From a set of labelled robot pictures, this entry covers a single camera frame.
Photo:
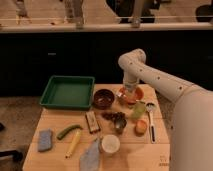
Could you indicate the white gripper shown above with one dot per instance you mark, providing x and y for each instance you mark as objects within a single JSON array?
[{"x": 130, "y": 89}]

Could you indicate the silver fork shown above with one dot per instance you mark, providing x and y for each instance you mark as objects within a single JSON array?
[{"x": 120, "y": 94}]

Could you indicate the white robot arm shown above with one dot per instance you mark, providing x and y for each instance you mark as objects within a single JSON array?
[{"x": 191, "y": 141}]

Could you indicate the red orange bowl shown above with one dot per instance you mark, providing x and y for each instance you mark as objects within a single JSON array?
[{"x": 138, "y": 96}]

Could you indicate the dark maroon bowl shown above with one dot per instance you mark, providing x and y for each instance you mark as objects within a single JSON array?
[{"x": 103, "y": 99}]

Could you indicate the light green cup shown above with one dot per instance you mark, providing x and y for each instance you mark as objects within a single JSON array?
[{"x": 138, "y": 110}]

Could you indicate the bunch of purple grapes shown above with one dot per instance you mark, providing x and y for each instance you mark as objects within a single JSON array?
[{"x": 113, "y": 116}]

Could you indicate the small metal cup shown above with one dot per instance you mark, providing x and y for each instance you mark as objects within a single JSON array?
[{"x": 119, "y": 125}]

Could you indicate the orange fruit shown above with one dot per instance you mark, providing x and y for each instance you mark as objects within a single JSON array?
[{"x": 140, "y": 127}]

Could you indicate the brown chocolate bar box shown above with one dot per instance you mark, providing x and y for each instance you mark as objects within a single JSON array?
[{"x": 92, "y": 122}]

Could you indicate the green plastic tray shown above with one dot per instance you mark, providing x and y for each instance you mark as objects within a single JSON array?
[{"x": 68, "y": 92}]

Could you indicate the green cucumber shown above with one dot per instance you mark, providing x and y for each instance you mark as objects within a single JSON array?
[{"x": 65, "y": 131}]

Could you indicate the grey blue cloth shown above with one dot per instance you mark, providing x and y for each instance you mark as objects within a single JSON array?
[{"x": 90, "y": 159}]

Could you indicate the blue sponge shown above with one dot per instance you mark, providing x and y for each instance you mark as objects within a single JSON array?
[{"x": 45, "y": 140}]

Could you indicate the silver spoon black handle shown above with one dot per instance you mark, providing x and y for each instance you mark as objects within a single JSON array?
[{"x": 150, "y": 107}]

